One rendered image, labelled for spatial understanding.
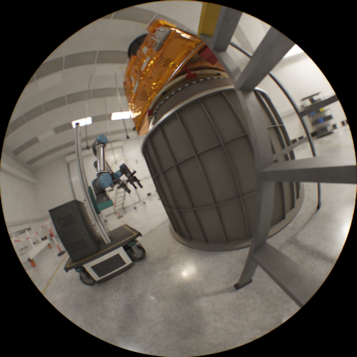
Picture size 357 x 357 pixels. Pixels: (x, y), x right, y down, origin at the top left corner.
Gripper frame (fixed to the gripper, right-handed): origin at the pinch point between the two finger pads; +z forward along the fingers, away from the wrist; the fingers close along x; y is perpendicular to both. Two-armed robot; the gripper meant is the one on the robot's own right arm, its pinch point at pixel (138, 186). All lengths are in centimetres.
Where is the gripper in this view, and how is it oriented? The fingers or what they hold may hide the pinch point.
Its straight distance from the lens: 125.5
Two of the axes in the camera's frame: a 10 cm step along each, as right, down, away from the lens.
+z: 4.8, 7.8, 4.0
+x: 7.7, -1.6, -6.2
